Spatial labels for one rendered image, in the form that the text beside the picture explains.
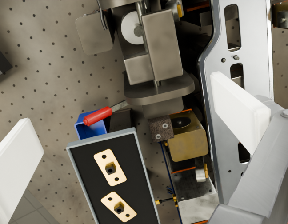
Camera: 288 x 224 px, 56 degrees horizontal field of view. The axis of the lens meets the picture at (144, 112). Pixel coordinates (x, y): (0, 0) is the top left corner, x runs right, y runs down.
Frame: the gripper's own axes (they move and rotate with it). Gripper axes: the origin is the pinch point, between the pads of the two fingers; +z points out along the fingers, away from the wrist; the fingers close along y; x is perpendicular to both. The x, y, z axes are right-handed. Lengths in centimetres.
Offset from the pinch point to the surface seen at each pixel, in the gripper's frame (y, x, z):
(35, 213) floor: -99, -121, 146
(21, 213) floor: -109, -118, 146
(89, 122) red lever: -9.8, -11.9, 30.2
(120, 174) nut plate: -7.1, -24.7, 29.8
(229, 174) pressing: 20, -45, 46
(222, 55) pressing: 22, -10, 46
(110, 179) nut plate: -9.4, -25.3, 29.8
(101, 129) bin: -18, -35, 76
